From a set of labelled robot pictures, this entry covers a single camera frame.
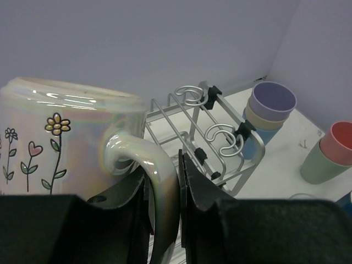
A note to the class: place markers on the lavender plastic cup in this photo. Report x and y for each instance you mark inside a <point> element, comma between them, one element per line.
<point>272,101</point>

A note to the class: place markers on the white floral ceramic mug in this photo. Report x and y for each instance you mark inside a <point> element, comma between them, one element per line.
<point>63,138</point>

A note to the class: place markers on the light green plastic cup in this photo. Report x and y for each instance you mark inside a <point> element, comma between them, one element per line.
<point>317,168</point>

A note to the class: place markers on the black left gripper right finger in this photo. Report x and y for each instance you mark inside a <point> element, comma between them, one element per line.
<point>217,228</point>

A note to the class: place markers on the silver metal dish rack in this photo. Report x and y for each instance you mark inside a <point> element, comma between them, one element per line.
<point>224,146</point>

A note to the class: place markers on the beige plastic cup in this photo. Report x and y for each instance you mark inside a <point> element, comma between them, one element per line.
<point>261,123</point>

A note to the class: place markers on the salmon pink plastic cup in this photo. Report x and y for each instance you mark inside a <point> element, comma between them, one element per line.
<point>336,144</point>

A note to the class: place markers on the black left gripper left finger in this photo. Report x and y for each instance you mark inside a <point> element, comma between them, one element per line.
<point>110,227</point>

